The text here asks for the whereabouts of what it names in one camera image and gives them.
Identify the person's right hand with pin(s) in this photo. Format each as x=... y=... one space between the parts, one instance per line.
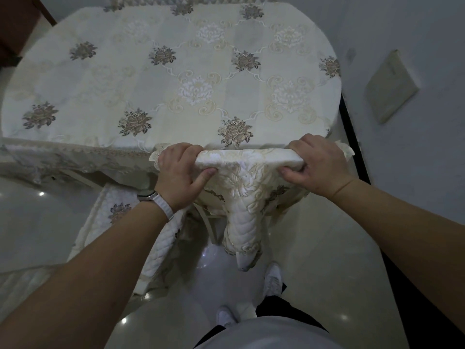
x=323 y=170

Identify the cream quilted chair cushion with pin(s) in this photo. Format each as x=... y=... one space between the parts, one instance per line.
x=18 y=287

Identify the person's right thumb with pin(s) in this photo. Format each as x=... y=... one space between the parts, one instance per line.
x=290 y=174

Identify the person's left thumb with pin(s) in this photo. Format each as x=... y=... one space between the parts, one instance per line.
x=205 y=176

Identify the cream embroidered chair back cover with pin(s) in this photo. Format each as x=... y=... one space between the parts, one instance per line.
x=247 y=185

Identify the person's white left shoe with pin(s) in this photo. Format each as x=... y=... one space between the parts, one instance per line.
x=226 y=316

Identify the cream floral tablecloth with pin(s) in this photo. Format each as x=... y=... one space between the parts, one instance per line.
x=181 y=76

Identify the person's black trousers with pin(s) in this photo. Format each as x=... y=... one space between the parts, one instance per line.
x=287 y=310

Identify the person's left hand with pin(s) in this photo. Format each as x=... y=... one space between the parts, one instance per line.
x=174 y=178

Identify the person's right forearm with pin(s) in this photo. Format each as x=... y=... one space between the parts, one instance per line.
x=407 y=236

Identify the dark wooden furniture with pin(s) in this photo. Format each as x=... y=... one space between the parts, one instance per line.
x=18 y=18

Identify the beige wall panel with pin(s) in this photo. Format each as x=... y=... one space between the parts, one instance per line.
x=390 y=87

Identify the quilted floral chair seat cushion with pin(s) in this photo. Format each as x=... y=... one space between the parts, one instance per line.
x=120 y=210

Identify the white metal chair frame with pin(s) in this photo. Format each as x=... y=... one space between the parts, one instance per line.
x=85 y=179
x=214 y=228

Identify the person's white shoe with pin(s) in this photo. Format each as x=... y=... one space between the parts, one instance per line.
x=226 y=316
x=273 y=280

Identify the person's left forearm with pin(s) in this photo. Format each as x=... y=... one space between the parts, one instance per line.
x=80 y=279

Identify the silver band wristwatch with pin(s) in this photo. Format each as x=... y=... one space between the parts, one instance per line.
x=161 y=204

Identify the person's white right shoe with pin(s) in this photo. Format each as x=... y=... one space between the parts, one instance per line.
x=273 y=280

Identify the person's white shirt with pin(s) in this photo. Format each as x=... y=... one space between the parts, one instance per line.
x=272 y=336

